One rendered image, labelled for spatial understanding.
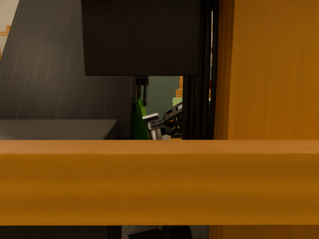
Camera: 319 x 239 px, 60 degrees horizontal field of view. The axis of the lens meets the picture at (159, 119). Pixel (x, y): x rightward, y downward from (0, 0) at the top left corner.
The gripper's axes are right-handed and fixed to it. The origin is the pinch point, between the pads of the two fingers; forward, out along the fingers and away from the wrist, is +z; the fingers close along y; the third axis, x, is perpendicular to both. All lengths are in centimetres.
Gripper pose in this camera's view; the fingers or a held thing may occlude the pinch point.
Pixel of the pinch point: (157, 128)
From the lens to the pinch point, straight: 68.8
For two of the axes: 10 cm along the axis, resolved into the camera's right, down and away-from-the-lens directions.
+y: -1.9, -5.4, -8.2
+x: 1.9, 8.0, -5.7
